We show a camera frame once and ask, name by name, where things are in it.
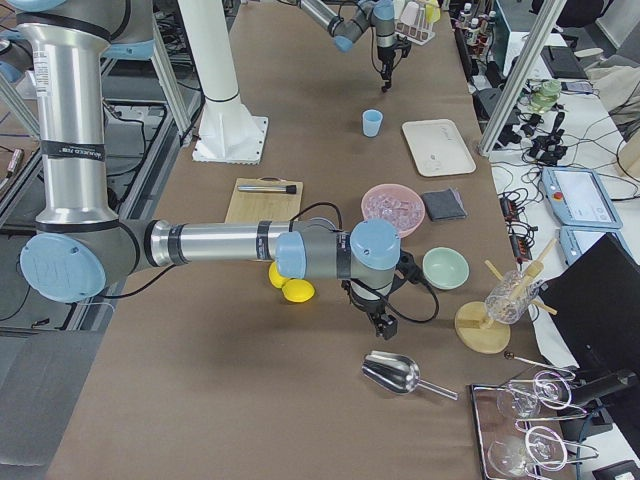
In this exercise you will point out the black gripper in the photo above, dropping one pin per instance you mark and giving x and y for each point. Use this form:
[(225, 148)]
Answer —
[(385, 56), (369, 304)]

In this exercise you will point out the light blue plastic cup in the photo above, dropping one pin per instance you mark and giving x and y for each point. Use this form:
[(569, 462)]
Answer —
[(371, 122)]

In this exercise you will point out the metal ice scoop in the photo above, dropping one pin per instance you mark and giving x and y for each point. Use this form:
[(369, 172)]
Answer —
[(399, 374)]

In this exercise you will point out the pink cup on rack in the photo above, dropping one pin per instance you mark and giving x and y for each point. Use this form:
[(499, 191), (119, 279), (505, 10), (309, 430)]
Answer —
[(410, 13)]

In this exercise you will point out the yellow cup on rack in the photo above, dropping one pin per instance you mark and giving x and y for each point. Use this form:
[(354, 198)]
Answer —
[(432, 13)]

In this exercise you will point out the wooden cup tree stand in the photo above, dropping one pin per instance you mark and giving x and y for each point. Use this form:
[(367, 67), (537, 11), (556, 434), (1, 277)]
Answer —
[(484, 326)]

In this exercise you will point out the pink bowl of ice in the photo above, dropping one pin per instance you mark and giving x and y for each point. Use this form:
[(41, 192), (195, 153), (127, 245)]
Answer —
[(395, 203)]

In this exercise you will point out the mint green bowl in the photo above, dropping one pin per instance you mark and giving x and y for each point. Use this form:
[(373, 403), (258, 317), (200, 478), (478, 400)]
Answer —
[(445, 268)]

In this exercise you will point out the cream rabbit tray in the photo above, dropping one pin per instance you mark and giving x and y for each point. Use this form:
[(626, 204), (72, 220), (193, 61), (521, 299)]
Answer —
[(437, 148)]

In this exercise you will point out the yellow lemon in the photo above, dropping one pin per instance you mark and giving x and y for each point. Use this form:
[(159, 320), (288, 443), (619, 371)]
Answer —
[(276, 279), (298, 290)]

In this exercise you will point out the glass mug on stand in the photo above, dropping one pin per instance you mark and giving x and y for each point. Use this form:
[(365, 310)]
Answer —
[(504, 305)]

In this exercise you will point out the grey folded cloth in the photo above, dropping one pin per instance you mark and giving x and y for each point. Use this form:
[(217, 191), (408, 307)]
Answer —
[(444, 205)]

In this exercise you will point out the steel muddler black tip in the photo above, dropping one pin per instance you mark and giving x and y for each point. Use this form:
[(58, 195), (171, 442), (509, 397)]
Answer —
[(277, 189)]

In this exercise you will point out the wine glass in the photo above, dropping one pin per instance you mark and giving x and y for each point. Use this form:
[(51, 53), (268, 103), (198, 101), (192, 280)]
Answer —
[(524, 399), (539, 451)]

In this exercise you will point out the black glass tray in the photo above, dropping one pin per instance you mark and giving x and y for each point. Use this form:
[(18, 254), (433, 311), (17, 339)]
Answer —
[(491, 425)]

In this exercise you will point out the wooden cutting board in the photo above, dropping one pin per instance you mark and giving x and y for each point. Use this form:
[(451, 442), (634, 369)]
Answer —
[(258, 219)]

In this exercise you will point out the blue teach pendant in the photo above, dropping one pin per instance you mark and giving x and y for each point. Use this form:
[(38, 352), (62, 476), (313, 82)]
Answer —
[(576, 240), (578, 198)]

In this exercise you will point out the white wire cup rack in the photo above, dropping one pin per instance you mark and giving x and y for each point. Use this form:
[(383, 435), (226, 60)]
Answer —
[(417, 34)]

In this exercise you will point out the aluminium frame post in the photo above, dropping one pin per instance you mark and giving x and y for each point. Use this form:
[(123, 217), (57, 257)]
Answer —
[(538, 35)]

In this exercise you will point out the white camera pillar base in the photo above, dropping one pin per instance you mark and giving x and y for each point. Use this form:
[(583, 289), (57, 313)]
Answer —
[(228, 132)]

